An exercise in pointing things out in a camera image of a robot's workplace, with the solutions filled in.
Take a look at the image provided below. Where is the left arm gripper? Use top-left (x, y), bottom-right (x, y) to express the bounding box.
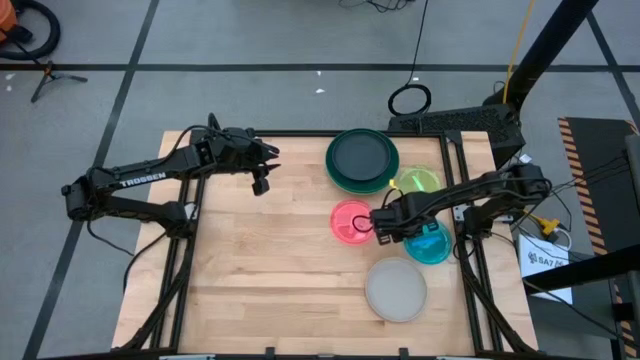
top-left (217, 128), bottom-right (281, 175)

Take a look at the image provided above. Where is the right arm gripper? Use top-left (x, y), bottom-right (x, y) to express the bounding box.
top-left (370, 193), bottom-right (440, 239)

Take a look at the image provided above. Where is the red transparent plastic plate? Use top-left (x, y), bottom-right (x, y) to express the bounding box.
top-left (329, 198), bottom-right (380, 246)

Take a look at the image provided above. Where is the dark teal-green plastic plate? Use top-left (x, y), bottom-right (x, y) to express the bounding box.
top-left (325, 127), bottom-right (401, 196)

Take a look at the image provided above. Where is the dark grey plastic plate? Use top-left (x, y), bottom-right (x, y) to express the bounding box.
top-left (331, 133), bottom-right (392, 183)

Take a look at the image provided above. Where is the beige plastic plate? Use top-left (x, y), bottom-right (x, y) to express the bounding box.
top-left (364, 256), bottom-right (429, 324)

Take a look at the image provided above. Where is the yellow-green transparent plastic plate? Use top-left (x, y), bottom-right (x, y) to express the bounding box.
top-left (392, 164), bottom-right (444, 197)

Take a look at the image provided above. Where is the teal transparent plastic plate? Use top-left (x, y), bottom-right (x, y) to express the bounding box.
top-left (402, 219), bottom-right (453, 266)

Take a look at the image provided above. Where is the white paper sign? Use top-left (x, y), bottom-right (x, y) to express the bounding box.
top-left (517, 232), bottom-right (575, 306)

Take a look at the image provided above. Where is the black metal beam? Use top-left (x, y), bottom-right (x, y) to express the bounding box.
top-left (522, 243), bottom-right (640, 296)

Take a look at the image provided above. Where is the black tripod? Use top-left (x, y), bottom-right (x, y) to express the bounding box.
top-left (29, 59), bottom-right (89, 105)

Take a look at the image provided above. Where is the black hazard-striped mat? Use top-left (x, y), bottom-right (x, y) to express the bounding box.
top-left (557, 116), bottom-right (640, 360)

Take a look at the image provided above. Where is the black slanted pole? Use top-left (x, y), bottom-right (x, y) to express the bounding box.
top-left (482, 0), bottom-right (600, 109)

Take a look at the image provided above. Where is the orange machine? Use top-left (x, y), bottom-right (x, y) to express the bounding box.
top-left (0, 0), bottom-right (19, 44)

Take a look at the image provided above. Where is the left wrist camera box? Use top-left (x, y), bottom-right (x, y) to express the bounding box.
top-left (251, 169), bottom-right (272, 197)

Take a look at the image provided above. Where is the black metal table frame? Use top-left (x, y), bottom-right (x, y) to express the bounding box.
top-left (117, 128), bottom-right (539, 360)

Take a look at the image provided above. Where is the black hanging cable with coil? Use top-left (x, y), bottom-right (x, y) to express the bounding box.
top-left (387, 0), bottom-right (433, 117)

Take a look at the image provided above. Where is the yellow cable connector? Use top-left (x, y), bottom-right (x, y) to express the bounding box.
top-left (530, 213), bottom-right (562, 237)

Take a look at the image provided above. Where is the yellow hanging cable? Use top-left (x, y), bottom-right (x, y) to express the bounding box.
top-left (502, 0), bottom-right (536, 104)

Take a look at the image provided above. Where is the black vacuum hose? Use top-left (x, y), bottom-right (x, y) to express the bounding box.
top-left (0, 0), bottom-right (62, 62)

